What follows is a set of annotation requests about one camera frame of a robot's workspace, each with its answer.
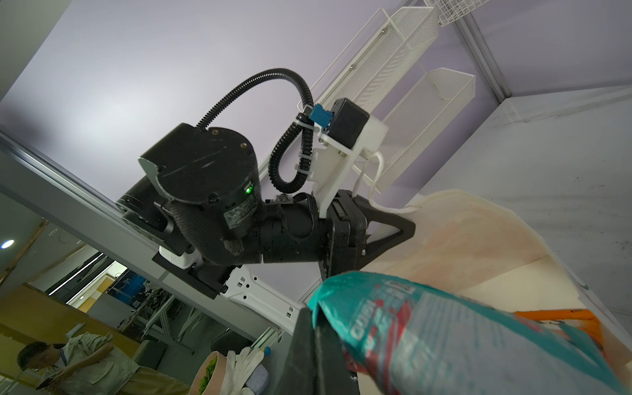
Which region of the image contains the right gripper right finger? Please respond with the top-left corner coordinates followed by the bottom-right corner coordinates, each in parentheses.
top-left (362, 199), bottom-right (416, 262)

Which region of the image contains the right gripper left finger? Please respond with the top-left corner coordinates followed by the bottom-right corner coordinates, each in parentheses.
top-left (273, 308), bottom-right (358, 395)

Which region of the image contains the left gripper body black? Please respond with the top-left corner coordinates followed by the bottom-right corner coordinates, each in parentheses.
top-left (319, 190), bottom-right (367, 280)

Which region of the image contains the teal snack packet top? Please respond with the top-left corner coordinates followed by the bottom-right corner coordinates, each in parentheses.
top-left (309, 272), bottom-right (626, 394)

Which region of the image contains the white floral paper bag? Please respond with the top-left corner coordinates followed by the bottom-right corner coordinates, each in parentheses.
top-left (364, 189), bottom-right (631, 389)

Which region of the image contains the orange snack packet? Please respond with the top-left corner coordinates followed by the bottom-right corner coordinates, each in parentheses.
top-left (513, 309), bottom-right (606, 356)

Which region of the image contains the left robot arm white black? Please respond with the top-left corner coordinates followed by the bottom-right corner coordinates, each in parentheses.
top-left (117, 123), bottom-right (416, 333)

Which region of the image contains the upper white mesh shelf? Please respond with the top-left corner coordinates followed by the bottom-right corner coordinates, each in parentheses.
top-left (311, 7), bottom-right (439, 113)

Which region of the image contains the white mesh shelf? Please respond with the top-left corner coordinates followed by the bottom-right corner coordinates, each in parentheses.
top-left (371, 64), bottom-right (477, 193)
top-left (311, 7), bottom-right (439, 113)

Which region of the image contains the lower white mesh shelf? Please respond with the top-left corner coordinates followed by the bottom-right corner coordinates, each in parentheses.
top-left (371, 64), bottom-right (477, 193)

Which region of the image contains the person in background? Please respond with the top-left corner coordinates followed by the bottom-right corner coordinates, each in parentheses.
top-left (16, 332), bottom-right (190, 395)

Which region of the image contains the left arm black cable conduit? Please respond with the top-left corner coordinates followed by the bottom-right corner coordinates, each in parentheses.
top-left (196, 67), bottom-right (317, 194)

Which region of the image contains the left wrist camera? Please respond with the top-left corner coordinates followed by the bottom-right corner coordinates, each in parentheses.
top-left (309, 98), bottom-right (370, 149)

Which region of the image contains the white wire basket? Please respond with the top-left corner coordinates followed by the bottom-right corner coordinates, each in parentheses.
top-left (424, 0), bottom-right (489, 26)

